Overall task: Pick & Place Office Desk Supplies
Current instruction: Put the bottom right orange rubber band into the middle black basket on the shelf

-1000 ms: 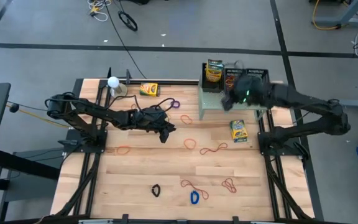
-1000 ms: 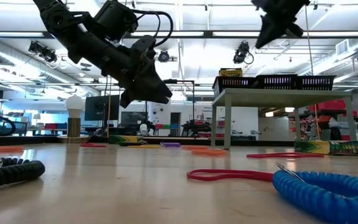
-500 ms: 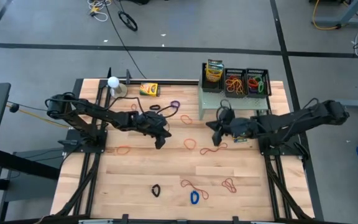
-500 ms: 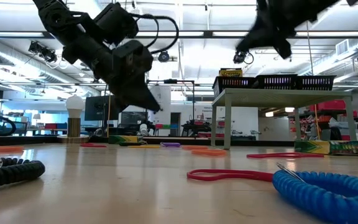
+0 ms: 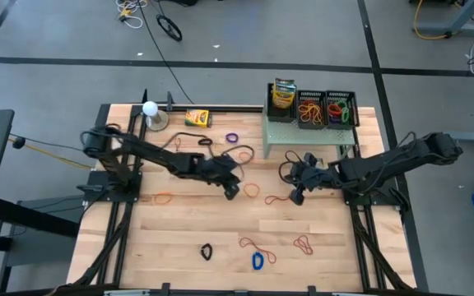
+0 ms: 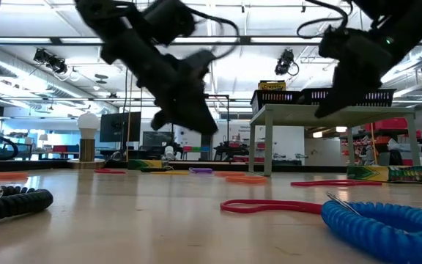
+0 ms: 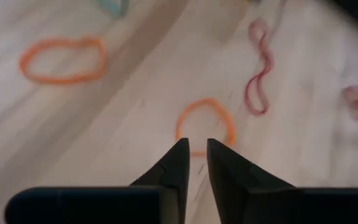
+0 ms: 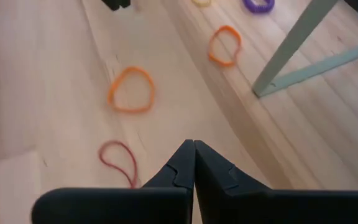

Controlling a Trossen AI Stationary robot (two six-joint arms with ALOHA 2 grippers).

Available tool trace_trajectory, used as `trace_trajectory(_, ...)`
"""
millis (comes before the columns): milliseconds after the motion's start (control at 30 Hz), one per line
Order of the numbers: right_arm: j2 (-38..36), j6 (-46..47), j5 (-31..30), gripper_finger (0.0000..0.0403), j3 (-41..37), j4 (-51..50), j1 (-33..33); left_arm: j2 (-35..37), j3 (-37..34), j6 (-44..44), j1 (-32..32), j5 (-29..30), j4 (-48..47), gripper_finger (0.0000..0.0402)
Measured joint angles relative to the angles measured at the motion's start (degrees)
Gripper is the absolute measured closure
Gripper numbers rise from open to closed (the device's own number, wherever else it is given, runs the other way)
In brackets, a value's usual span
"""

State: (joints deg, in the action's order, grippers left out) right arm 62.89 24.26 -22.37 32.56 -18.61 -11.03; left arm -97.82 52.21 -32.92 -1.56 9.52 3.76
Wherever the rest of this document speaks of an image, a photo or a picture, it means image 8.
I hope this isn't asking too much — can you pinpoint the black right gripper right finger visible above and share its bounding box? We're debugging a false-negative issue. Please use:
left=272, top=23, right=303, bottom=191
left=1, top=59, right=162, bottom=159
left=194, top=139, right=358, bottom=224

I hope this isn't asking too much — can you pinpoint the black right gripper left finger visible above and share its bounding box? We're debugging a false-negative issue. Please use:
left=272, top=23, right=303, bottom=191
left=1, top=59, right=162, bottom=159
left=31, top=139, right=196, bottom=224

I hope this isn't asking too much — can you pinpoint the yellow rubber band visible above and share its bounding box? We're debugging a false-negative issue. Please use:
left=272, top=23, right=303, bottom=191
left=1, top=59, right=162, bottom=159
left=190, top=0, right=213, bottom=8

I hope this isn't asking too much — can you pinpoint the orange rubber band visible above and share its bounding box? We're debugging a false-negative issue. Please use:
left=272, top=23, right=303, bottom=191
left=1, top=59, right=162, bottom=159
left=106, top=65, right=156, bottom=114
left=208, top=25, right=243, bottom=68

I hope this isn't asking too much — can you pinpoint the purple spiral wrist coil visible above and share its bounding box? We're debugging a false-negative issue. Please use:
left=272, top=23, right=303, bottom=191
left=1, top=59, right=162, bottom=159
left=242, top=0, right=276, bottom=15

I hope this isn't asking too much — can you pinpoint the red rubber band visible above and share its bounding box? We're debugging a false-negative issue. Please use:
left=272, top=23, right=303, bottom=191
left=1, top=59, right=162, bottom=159
left=97, top=140, right=139, bottom=190

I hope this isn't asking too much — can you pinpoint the green perforated metal shelf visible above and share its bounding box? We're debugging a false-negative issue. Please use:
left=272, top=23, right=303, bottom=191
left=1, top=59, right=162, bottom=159
left=251, top=0, right=358, bottom=99

